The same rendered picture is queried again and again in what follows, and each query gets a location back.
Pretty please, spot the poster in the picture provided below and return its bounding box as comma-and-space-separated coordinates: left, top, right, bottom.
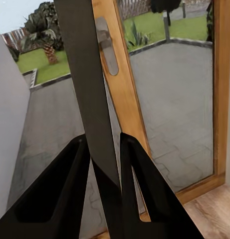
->
53, 0, 124, 239

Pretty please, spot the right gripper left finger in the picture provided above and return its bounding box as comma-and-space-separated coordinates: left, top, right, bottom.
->
0, 134, 91, 239

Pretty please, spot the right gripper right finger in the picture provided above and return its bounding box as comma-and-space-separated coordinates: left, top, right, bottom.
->
120, 132, 204, 239

